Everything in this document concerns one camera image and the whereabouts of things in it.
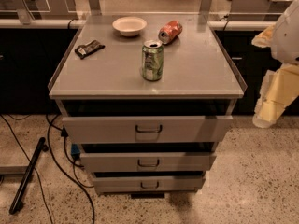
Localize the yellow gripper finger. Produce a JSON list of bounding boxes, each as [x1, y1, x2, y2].
[[251, 25, 275, 48], [254, 66, 299, 124]]

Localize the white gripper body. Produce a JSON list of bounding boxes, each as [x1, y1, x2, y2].
[[251, 63, 299, 130]]

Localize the grey drawer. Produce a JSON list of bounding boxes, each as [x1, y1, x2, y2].
[[63, 116, 233, 144], [93, 175, 205, 194], [80, 152, 216, 172]]

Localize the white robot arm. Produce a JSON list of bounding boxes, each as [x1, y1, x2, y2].
[[251, 0, 299, 128]]

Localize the grey drawer cabinet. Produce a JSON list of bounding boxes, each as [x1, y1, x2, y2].
[[47, 13, 248, 198]]

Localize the grey bottom drawer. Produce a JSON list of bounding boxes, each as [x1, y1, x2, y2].
[[93, 175, 205, 194]]

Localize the grey top drawer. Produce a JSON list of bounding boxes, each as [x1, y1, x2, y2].
[[63, 116, 233, 144]]

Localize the orange soda can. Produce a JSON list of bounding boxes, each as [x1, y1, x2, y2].
[[158, 21, 183, 45]]

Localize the green soda can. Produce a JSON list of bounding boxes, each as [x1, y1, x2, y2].
[[141, 40, 164, 81]]

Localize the white bowl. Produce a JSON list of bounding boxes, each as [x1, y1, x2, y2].
[[112, 17, 147, 37]]

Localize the dark snack packet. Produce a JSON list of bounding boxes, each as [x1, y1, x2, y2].
[[75, 40, 105, 60]]

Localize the blue plug box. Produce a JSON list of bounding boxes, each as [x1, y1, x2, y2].
[[71, 144, 80, 160]]

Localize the black floor bar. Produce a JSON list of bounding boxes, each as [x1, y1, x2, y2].
[[9, 137, 46, 215]]

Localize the white horizontal rail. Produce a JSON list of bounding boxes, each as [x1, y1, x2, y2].
[[0, 19, 275, 31]]

